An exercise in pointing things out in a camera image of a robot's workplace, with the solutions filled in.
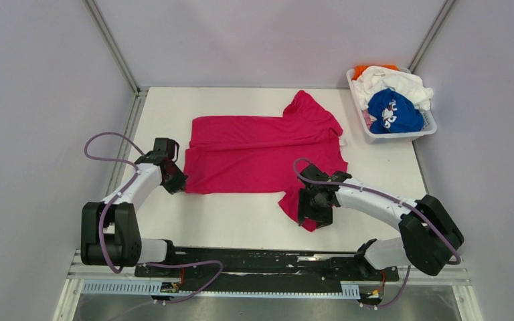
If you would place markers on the white t-shirt in basket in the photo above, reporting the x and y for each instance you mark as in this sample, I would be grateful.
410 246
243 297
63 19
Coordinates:
376 78

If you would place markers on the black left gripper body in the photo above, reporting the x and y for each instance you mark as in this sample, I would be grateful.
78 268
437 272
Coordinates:
174 183

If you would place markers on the blue t-shirt in basket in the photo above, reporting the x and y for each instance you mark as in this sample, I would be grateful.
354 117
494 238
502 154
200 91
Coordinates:
393 114

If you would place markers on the aluminium frame rail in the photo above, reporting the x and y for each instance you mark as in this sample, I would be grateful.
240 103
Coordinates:
326 266

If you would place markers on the white perforated laundry basket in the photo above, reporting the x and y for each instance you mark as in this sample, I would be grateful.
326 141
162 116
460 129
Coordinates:
371 138

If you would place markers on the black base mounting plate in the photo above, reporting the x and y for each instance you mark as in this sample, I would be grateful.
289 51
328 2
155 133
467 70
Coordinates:
196 273

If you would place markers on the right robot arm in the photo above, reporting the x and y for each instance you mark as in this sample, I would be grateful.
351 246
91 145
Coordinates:
429 239

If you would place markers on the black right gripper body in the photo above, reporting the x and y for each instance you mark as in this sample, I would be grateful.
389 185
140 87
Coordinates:
310 207

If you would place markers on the orange t-shirt in basket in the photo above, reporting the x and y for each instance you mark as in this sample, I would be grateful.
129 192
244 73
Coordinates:
358 70

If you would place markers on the white slotted cable duct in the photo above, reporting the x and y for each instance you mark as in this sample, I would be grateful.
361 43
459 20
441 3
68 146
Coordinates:
147 288

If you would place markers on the light pink garment in basket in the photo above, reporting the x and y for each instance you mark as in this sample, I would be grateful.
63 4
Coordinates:
367 118

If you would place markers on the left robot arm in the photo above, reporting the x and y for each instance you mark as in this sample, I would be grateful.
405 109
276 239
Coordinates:
110 234

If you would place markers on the pink t-shirt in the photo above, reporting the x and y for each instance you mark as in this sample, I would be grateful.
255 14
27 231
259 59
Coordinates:
255 154

